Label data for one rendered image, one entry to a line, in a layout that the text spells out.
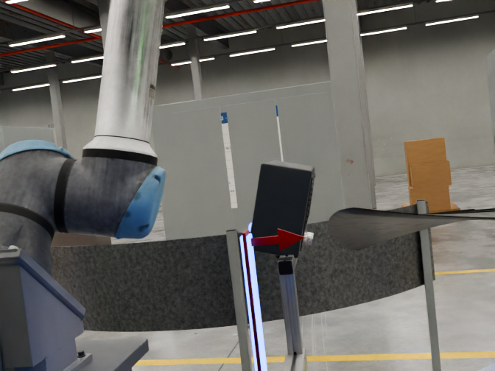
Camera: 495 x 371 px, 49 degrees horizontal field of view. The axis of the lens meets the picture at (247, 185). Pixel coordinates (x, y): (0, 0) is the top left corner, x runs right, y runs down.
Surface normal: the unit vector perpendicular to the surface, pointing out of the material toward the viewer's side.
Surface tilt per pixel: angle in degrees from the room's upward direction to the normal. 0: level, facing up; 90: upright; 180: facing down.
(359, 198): 90
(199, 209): 90
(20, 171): 51
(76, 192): 79
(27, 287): 90
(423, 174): 90
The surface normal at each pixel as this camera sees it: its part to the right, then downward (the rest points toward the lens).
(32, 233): 0.76, -0.57
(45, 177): 0.09, -0.46
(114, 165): 0.15, -0.06
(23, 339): -0.20, 0.07
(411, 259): 0.55, -0.02
